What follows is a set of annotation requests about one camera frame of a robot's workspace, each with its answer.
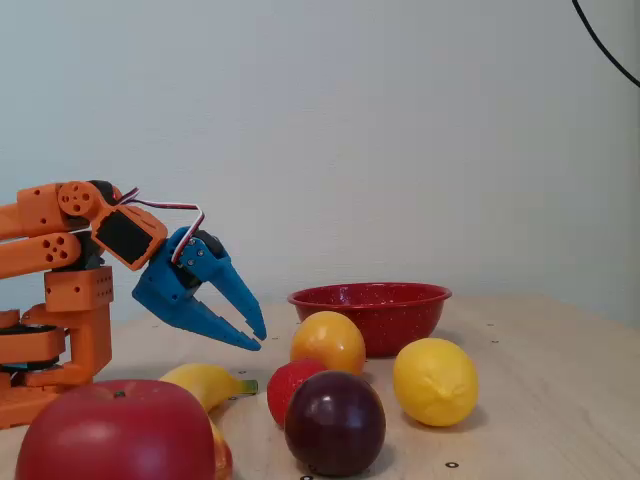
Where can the red apple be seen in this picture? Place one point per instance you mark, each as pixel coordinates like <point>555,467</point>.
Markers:
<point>115,440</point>

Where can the yellow banana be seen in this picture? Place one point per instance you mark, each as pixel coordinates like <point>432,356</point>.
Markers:
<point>205,382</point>

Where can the orange robot base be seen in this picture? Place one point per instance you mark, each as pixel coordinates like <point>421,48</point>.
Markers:
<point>90,340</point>

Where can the red strawberry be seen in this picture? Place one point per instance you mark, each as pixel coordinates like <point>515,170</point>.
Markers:
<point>285,390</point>

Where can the yellow lemon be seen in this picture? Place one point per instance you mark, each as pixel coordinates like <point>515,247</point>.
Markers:
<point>435,382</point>

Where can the orange fruit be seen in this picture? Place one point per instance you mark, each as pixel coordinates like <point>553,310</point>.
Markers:
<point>325,342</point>

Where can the red speckled enamel bowl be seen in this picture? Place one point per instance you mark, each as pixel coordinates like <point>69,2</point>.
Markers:
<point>400,320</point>

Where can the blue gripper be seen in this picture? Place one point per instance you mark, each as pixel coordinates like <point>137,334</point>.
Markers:
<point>161,285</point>

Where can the dark purple plum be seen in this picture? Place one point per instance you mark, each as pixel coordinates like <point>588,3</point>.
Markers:
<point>335,425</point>

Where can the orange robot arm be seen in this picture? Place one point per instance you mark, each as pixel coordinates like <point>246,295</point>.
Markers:
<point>35,250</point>

